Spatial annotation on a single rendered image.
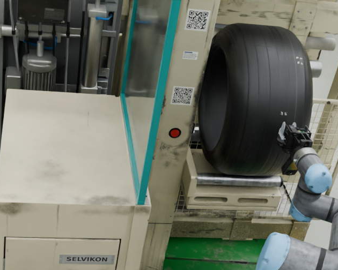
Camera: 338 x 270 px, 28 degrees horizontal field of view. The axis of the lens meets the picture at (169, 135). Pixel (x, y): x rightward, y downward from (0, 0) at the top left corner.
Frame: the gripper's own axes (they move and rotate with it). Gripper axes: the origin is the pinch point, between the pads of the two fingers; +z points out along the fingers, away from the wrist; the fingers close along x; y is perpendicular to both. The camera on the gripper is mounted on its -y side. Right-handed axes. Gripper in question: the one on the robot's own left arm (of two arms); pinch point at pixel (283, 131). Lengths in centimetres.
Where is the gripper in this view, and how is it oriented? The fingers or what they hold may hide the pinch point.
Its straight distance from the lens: 228.5
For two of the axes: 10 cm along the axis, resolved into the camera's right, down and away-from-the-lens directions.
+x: -9.8, -0.5, -2.0
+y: 1.4, -8.8, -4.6
